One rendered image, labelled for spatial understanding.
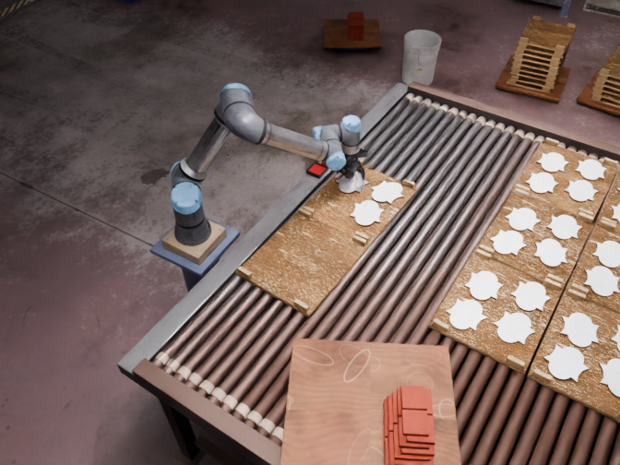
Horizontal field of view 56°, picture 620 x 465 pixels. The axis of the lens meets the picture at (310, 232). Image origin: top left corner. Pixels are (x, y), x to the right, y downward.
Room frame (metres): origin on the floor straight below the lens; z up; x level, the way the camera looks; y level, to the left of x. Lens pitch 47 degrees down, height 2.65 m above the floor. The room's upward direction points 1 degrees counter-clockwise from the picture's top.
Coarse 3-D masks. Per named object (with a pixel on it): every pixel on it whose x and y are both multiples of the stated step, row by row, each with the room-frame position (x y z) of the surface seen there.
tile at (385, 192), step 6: (378, 186) 1.88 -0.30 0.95; (384, 186) 1.88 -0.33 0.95; (390, 186) 1.88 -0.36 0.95; (396, 186) 1.88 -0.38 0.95; (378, 192) 1.84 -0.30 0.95; (384, 192) 1.84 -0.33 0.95; (390, 192) 1.84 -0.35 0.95; (396, 192) 1.84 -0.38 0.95; (378, 198) 1.80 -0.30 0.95; (384, 198) 1.80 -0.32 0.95; (390, 198) 1.80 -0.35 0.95; (396, 198) 1.80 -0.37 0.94; (390, 204) 1.77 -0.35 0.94
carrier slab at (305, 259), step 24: (288, 240) 1.58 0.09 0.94; (312, 240) 1.58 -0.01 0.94; (336, 240) 1.58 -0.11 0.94; (264, 264) 1.46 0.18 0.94; (288, 264) 1.46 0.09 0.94; (312, 264) 1.45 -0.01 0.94; (336, 264) 1.45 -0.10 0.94; (264, 288) 1.34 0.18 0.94; (288, 288) 1.34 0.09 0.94; (312, 288) 1.34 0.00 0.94; (312, 312) 1.23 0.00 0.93
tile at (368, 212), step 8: (368, 200) 1.79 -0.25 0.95; (360, 208) 1.75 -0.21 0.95; (368, 208) 1.75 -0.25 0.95; (376, 208) 1.75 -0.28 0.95; (352, 216) 1.70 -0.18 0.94; (360, 216) 1.70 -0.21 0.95; (368, 216) 1.70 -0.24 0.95; (376, 216) 1.70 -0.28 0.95; (360, 224) 1.65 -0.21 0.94; (368, 224) 1.65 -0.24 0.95
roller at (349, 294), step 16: (480, 128) 2.34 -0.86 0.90; (464, 144) 2.20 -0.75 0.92; (448, 160) 2.08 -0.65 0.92; (432, 192) 1.88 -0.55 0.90; (416, 208) 1.77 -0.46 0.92; (400, 224) 1.67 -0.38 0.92; (384, 240) 1.59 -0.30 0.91; (384, 256) 1.52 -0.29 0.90; (368, 272) 1.42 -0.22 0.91; (352, 288) 1.34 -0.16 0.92; (336, 304) 1.27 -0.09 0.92; (336, 320) 1.21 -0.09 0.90; (320, 336) 1.14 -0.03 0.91; (288, 368) 1.01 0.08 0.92; (288, 384) 0.96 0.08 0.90; (272, 400) 0.90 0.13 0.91; (256, 416) 0.84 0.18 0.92
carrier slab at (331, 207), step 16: (368, 176) 1.96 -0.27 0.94; (384, 176) 1.96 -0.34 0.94; (320, 192) 1.86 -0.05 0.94; (336, 192) 1.86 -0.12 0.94; (368, 192) 1.86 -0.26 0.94; (320, 208) 1.77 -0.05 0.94; (336, 208) 1.76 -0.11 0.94; (352, 208) 1.76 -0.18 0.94; (384, 208) 1.76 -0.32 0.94; (400, 208) 1.76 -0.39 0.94; (336, 224) 1.67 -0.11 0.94; (352, 224) 1.66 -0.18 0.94; (384, 224) 1.66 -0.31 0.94
